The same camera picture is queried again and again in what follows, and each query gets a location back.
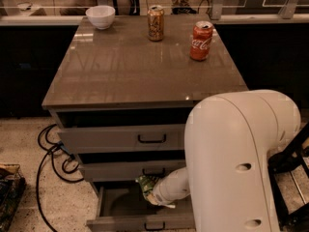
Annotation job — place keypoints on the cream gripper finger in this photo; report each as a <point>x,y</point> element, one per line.
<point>153,201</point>

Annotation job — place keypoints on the middle grey drawer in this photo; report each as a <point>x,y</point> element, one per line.
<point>126,166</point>

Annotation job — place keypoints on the grey drawer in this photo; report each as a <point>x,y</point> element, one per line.
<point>122,208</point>
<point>126,166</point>
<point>124,130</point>

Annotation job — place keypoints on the top grey drawer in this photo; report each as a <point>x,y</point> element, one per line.
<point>124,130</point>

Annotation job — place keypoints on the bottom grey drawer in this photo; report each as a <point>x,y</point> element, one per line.
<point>122,208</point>

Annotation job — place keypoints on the basket with items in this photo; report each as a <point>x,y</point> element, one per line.
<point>12,186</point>

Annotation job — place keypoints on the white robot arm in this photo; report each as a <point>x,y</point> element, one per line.
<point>226,140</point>

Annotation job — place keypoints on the white bowl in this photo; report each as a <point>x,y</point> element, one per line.
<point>101,16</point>

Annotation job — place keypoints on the red coca-cola can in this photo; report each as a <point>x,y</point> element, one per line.
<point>201,40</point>

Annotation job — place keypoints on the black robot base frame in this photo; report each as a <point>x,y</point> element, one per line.
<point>289,177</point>

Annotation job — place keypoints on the green jalapeno chip bag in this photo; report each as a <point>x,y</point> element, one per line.
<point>147,184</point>

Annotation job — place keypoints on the grey drawer cabinet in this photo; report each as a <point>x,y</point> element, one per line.
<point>120,68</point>

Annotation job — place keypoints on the gold soda can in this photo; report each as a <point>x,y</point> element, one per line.
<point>156,23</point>

